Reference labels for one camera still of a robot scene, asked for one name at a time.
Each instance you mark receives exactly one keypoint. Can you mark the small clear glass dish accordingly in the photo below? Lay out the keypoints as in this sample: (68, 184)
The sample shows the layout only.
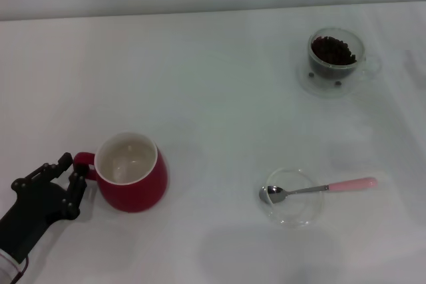
(296, 211)

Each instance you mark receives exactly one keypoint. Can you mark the coffee beans heap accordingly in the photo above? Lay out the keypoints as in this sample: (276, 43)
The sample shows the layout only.
(333, 53)

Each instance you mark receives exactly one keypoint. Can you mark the red ceramic mug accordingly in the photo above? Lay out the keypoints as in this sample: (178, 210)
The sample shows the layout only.
(133, 181)

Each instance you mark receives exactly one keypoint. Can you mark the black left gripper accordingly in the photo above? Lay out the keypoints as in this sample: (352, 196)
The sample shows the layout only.
(33, 211)

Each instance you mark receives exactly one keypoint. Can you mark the clear glass saucer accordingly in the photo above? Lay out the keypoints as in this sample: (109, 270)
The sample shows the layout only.
(329, 91)

